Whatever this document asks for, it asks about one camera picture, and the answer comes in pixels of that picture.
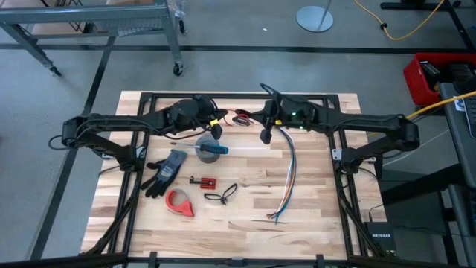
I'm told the red tape dispenser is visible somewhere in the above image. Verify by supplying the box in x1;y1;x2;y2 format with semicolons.
164;188;196;218

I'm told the round grey stand base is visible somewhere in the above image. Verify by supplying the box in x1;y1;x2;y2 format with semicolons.
295;0;335;34

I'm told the black cable tie loop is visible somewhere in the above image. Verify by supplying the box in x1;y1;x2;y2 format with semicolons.
203;182;239;206

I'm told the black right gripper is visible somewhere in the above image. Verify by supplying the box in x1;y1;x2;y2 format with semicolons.
234;91;317;145

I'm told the multicolour wire bundle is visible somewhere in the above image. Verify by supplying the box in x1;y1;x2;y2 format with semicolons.
266;126;298;224

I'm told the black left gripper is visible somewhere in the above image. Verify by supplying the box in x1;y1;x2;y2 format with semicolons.
193;95;228;141

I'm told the grey duct tape roll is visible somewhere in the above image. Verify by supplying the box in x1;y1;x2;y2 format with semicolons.
194;134;221;164

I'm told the yellow extension cable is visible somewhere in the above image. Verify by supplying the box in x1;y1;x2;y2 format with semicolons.
407;90;476;121
352;0;446;42

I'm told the black round labelled disc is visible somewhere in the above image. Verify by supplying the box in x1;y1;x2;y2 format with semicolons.
232;113;254;128

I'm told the grey metal cart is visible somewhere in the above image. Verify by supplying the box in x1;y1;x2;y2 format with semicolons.
0;0;186;77

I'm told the blue black handled screwdriver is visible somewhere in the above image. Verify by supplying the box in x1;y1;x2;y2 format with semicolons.
184;143;230;156

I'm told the red black bit holder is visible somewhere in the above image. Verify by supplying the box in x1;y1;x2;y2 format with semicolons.
189;176;217;191

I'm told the black metal table frame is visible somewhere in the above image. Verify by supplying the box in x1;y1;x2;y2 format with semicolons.
0;92;476;268

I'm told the black network switch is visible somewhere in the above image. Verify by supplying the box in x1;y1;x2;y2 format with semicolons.
366;221;397;255

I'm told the grey side desk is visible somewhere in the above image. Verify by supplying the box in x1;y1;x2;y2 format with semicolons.
440;82;476;268

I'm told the red plastic bin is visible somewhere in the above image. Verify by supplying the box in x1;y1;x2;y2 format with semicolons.
403;52;476;108

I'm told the black device in bin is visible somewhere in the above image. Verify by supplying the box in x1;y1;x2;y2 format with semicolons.
419;60;442;92

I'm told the grey black work glove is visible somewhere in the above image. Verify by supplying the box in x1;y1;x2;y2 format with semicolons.
140;148;188;199

